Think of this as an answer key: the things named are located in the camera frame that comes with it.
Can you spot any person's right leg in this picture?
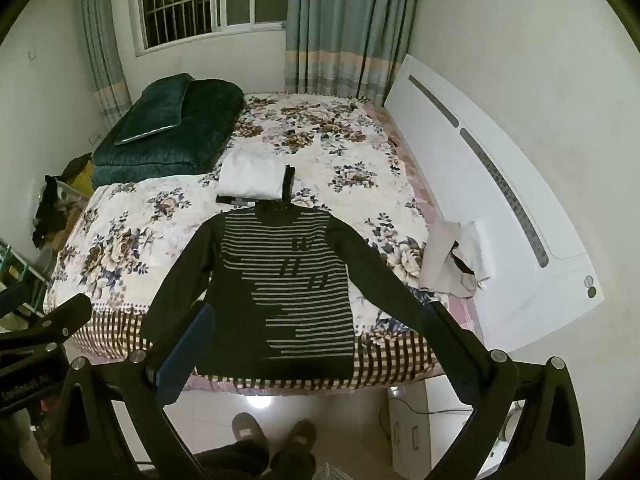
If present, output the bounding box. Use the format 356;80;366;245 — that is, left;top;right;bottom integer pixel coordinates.
270;447;321;480

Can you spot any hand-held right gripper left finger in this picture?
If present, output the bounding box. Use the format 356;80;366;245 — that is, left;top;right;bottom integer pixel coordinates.
50;304;218;480

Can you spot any green storage rack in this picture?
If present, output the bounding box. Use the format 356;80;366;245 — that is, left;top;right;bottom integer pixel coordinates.
0;240;48;321

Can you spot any beige cloth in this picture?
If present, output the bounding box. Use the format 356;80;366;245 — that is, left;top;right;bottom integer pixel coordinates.
419;220;478;293

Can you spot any white floor cabinet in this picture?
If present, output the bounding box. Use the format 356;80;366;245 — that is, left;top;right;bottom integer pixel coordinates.
387;385;481;453

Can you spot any pile of black clothes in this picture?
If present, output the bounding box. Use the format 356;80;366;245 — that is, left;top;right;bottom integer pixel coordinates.
31;175;76;248

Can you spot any wide grey-green curtain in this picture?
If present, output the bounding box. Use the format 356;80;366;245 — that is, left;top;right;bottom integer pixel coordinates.
284;0;426;107

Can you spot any white bed headboard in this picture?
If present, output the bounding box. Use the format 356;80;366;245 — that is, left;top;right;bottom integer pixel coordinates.
384;53;601;356

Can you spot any small white cloth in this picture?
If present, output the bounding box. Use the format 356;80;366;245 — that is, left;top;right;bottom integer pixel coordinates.
457;217;496;281

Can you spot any dark green pillow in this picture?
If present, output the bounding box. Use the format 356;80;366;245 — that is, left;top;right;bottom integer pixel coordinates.
114;74;195;146

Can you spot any yellow box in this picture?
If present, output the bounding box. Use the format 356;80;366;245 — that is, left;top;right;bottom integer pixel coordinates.
67;160;96;196

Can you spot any narrow grey-green curtain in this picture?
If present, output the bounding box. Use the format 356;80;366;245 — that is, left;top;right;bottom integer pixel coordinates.
75;0;132;133

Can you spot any floral bed sheet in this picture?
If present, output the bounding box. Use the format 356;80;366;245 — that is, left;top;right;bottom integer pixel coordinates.
42;91;481;396

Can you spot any black cable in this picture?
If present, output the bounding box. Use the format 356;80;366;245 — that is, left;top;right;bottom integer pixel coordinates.
390;395;471;417

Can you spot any dark green folded quilt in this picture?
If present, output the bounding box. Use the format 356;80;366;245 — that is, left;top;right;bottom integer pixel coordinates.
91;79;246;186

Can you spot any grey slipper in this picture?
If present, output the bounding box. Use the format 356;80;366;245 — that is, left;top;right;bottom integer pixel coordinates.
231;412;271;448
285;420;318;453

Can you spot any dark striped sweater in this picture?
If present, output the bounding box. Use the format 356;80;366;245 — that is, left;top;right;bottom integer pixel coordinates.
140;201;451;380

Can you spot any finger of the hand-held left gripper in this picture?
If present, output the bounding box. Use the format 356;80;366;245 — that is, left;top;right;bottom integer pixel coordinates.
30;293;94;356

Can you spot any white folded cloth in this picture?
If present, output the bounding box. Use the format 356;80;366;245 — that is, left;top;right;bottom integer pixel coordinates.
218;150;288;200

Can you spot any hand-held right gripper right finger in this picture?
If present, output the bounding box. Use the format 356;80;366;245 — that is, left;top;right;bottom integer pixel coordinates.
422;301;587;480

